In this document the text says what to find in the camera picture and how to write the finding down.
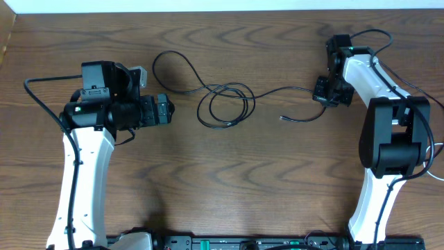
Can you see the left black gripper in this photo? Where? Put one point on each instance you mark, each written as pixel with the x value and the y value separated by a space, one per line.
pixel 152 116

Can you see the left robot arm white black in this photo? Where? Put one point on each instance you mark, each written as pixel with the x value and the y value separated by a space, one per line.
pixel 109 101

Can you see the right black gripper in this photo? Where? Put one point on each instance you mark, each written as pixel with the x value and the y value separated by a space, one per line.
pixel 318 94

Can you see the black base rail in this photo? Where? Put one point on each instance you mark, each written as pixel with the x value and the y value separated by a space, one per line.
pixel 188 241

